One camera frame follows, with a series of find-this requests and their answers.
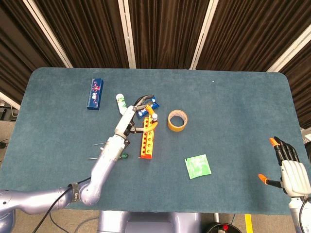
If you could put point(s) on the blue felt table cover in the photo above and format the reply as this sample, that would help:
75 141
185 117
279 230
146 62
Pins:
218 121

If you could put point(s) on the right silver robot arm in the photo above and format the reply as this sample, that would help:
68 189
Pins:
294 213

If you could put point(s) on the green foil sachet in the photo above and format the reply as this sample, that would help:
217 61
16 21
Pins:
198 166

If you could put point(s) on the white partition frame post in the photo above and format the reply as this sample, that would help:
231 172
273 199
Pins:
48 34
289 48
9 100
204 36
127 36

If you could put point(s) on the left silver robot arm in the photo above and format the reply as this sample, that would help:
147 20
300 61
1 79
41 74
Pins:
104 160

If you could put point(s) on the blue white snack packet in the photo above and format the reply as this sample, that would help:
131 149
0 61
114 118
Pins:
156 104

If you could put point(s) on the thick green black screwdriver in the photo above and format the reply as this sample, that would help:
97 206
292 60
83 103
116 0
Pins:
125 156

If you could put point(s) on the small white green bottle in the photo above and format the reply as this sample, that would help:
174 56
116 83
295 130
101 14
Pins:
120 102

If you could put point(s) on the silver robot torso base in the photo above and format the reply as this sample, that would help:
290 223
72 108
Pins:
150 223

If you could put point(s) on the black device with red button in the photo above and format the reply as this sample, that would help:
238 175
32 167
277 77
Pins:
224 228

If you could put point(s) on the yellow packing tape roll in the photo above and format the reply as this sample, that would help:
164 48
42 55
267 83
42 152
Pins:
177 127

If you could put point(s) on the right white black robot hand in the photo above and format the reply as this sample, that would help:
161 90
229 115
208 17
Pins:
292 177

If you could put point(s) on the blue rectangular printed box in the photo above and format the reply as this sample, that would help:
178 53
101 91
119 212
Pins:
95 94

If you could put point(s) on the orange yellow tool rack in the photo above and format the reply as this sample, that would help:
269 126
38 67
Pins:
147 145

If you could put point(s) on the yellow floor tape strip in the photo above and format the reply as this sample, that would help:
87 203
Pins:
249 223

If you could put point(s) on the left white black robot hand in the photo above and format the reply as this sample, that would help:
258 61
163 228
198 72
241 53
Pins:
125 121

